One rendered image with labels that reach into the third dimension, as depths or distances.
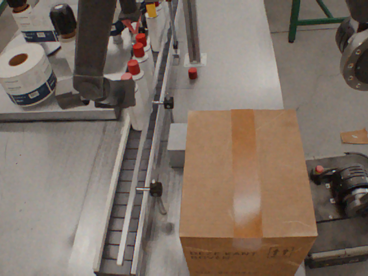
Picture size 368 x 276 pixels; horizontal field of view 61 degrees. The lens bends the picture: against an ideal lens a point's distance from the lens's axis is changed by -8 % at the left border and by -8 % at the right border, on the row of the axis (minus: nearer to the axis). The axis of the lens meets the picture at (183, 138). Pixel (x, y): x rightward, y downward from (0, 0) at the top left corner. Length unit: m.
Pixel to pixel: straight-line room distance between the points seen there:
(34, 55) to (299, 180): 1.01
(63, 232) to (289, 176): 0.64
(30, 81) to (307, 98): 1.83
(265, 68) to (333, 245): 0.82
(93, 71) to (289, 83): 2.05
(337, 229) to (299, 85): 1.25
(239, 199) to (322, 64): 2.25
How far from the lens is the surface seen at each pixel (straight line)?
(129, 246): 0.87
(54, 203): 1.07
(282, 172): 0.66
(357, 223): 1.68
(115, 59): 1.38
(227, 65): 1.34
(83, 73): 0.63
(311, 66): 2.75
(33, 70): 1.26
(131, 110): 1.00
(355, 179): 1.58
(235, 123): 0.73
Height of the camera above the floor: 1.66
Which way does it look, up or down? 50 degrees down
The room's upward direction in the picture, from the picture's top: 9 degrees counter-clockwise
